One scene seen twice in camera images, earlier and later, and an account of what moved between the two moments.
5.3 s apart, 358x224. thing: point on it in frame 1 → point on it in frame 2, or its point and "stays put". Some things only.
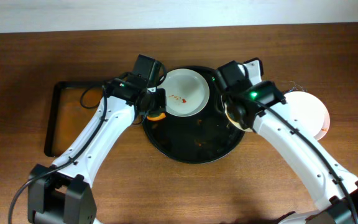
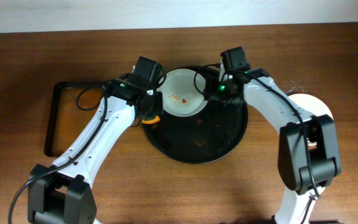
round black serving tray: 208,137 stays put
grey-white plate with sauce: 187,91 stays put
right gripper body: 233,111 → 217,98
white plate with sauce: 309,112 stays put
